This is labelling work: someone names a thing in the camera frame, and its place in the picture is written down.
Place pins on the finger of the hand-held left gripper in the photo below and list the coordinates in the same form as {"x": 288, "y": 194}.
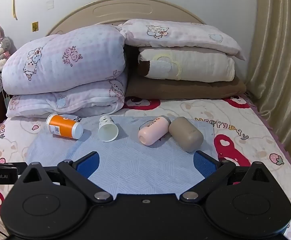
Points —
{"x": 8, "y": 165}

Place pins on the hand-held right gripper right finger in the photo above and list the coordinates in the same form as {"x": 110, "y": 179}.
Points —
{"x": 204, "y": 163}

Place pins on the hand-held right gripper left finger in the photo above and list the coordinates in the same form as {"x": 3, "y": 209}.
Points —
{"x": 89, "y": 163}

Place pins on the taupe cup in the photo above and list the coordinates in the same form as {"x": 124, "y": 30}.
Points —
{"x": 185, "y": 135}

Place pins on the white paper cup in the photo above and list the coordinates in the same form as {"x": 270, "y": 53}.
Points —
{"x": 106, "y": 125}

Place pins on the orange paper cup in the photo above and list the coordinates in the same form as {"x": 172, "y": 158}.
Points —
{"x": 63, "y": 126}

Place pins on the pink cup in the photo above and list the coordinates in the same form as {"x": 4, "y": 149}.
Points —
{"x": 153, "y": 131}

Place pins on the light blue mat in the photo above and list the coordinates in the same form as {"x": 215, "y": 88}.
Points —
{"x": 135, "y": 160}

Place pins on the brown folded blanket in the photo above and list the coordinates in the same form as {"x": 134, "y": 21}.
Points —
{"x": 185, "y": 90}

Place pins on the cream folded blanket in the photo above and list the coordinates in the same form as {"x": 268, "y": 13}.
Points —
{"x": 205, "y": 65}

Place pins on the folded pink printed quilt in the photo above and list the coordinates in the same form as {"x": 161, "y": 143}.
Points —
{"x": 60, "y": 55}

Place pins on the grey plush rabbit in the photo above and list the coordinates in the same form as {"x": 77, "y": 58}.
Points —
{"x": 0, "y": 45}

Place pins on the pink printed pillow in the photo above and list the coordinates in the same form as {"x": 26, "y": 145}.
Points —
{"x": 185, "y": 35}

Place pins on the beige curtain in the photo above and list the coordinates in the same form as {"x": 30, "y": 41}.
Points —
{"x": 280, "y": 55}

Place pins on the beige headboard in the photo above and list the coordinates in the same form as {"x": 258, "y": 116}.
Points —
{"x": 123, "y": 7}

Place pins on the yellow wall sticker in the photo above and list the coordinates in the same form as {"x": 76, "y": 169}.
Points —
{"x": 35, "y": 26}

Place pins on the white wall switch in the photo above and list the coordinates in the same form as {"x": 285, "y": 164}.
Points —
{"x": 50, "y": 5}

